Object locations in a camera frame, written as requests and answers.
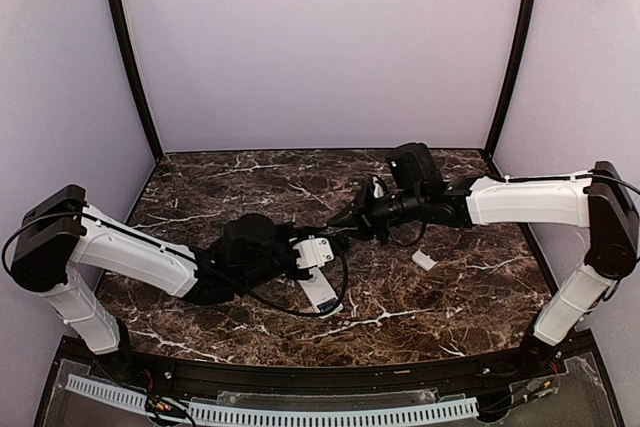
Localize left black frame post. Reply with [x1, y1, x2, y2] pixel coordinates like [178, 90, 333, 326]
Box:
[107, 0, 164, 163]

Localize black braided cable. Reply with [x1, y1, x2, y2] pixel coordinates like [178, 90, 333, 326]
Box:
[244, 241, 350, 318]

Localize right black frame post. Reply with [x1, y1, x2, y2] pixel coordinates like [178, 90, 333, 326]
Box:
[483, 0, 535, 159]

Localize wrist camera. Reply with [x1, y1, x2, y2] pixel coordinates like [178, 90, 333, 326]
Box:
[292, 237, 335, 270]
[365, 175, 389, 199]

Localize battery inside remote compartment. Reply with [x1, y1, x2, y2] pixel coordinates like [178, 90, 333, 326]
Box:
[317, 300, 340, 313]

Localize white battery cover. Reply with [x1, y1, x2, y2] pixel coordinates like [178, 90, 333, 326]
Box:
[411, 250, 437, 271]

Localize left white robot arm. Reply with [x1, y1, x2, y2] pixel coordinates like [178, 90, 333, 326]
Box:
[2, 185, 315, 355]

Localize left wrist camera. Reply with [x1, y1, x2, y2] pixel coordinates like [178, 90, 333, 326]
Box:
[292, 237, 335, 270]

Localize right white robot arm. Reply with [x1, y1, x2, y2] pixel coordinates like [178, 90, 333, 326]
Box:
[327, 142, 639, 346]

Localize white slotted cable duct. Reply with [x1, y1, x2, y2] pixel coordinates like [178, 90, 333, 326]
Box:
[65, 374, 478, 426]

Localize black frame post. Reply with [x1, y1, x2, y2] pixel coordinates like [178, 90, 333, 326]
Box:
[107, 0, 164, 163]
[483, 0, 535, 159]

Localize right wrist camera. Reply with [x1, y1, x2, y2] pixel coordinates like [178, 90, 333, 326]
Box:
[365, 175, 389, 199]

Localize white remote control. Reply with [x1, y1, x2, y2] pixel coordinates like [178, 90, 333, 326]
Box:
[297, 268, 343, 319]

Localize black front rail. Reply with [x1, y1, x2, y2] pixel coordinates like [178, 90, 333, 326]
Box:
[138, 354, 509, 397]

